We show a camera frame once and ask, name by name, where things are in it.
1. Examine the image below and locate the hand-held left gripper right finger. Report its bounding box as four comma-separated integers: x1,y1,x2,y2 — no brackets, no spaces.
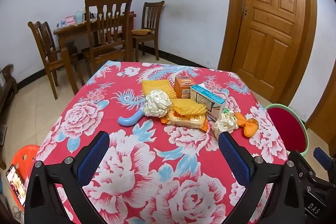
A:
218,132,306,224

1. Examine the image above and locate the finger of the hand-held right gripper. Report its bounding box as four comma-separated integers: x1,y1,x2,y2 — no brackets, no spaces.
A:
314,147,336,172
294,150,319,188

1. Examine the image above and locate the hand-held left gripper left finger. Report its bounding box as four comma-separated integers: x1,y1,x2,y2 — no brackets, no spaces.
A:
24,131,111,224

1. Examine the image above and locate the red basin with green rim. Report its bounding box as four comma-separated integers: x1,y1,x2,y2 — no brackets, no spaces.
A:
264,103,309,159

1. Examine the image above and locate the blue plastic piece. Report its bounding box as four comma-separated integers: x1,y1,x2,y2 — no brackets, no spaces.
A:
117,110,144,126

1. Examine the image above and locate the large cream paper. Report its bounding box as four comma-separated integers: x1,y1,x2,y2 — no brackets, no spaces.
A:
144,89,172,118

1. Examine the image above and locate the orange cardboard box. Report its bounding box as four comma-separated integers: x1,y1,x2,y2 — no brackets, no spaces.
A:
175,76,195,98

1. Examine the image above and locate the crumpled orange bag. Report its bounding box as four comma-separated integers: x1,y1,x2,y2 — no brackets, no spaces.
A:
234,112,259,137

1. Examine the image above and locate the small crumpled cream paper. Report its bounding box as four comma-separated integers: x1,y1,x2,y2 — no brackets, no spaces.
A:
212,108,238,135

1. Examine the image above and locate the orange snack packet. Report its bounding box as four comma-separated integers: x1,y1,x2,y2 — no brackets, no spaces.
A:
161,108,209,132

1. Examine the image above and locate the white and teal box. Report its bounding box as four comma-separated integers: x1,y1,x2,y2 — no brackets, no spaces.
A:
190,83,226,121

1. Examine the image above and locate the orange plastic stool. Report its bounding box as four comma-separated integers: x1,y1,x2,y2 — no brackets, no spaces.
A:
7,145,41,211

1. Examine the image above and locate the red floral tablecloth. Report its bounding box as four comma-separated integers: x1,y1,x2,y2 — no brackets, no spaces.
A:
34,61,289,224

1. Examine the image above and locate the yellow foam net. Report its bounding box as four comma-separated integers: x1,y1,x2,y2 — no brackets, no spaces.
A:
169,98,208,115
142,79,177,100

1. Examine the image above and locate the smartphone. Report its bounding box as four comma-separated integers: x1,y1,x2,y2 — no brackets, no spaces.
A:
6,165,27,207

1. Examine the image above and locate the tall dark wooden chair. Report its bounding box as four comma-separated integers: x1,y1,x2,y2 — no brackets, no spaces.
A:
81,0,135,77

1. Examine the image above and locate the dark wooden furniture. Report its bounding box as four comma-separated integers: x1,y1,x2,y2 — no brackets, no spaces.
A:
0,64,19,169

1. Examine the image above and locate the wooden chair with cushion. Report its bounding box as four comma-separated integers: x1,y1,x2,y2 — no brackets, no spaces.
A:
132,1,165,62

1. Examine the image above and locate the dark wooden dining table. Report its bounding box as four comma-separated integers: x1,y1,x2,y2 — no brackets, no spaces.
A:
54,13,137,56

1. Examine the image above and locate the yellow seat cushion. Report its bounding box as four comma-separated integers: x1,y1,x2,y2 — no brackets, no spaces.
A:
132,28,152,36

